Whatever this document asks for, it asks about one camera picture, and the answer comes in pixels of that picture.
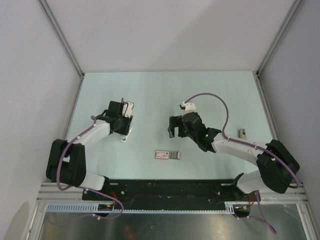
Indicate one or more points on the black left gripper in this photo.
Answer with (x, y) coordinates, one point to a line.
(124, 131)

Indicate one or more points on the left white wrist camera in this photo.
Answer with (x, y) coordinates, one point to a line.
(127, 109)

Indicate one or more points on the aluminium corner post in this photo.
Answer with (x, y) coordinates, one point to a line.
(55, 26)
(284, 27)

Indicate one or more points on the light blue stapler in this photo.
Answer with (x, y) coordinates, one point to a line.
(126, 132)

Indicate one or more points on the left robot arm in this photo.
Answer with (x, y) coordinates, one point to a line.
(67, 163)

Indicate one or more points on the right aluminium corner post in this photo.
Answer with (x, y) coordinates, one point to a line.
(284, 27)

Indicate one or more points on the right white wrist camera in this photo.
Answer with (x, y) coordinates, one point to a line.
(187, 107)

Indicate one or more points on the red white staple box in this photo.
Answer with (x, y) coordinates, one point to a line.
(167, 155)

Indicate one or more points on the left aluminium corner post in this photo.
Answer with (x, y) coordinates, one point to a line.
(55, 26)

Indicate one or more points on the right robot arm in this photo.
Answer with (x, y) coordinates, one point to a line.
(277, 168)

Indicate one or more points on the grey slotted cable duct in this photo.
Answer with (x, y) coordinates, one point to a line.
(103, 208)

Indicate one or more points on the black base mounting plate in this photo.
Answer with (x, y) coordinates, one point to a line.
(192, 194)

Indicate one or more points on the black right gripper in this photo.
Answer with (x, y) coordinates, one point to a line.
(175, 121)

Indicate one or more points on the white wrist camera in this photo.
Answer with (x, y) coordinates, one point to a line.
(127, 109)
(187, 107)

